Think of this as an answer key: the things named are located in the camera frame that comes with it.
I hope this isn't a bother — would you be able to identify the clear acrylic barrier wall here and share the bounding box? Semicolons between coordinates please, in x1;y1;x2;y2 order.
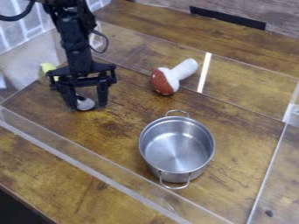
0;24;299;224

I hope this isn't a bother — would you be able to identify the green handled metal spoon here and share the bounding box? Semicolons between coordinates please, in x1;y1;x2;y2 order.
40;62;94;111

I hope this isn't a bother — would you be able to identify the stainless steel pot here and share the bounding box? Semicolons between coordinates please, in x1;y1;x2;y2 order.
139;109;216;190

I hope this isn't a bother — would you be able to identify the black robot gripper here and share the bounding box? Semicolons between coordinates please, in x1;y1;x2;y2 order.
45;48;117;110

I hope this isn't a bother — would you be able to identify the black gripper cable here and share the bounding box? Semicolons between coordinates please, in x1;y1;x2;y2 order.
0;0;109;54

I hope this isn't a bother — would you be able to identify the red white toy mushroom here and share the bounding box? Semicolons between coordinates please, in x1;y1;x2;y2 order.
151;59;199;95

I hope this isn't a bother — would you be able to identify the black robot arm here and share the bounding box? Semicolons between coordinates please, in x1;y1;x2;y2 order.
41;0;117;111

